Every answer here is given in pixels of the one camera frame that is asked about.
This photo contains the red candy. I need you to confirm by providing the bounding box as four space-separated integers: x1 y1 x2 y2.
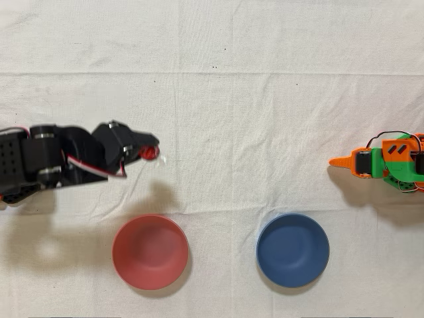
138 145 168 166

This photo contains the white tablecloth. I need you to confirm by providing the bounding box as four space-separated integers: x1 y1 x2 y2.
0 0 424 318

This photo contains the red bowl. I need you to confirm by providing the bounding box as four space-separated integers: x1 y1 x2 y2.
111 213 190 292

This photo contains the red white black servo cable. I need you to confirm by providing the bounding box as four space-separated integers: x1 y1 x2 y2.
61 148 129 180

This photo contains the blue bowl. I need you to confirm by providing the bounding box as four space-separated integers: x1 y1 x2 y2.
256 212 331 288

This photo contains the thin servo cable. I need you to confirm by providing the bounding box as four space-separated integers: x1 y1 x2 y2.
365 131 424 149

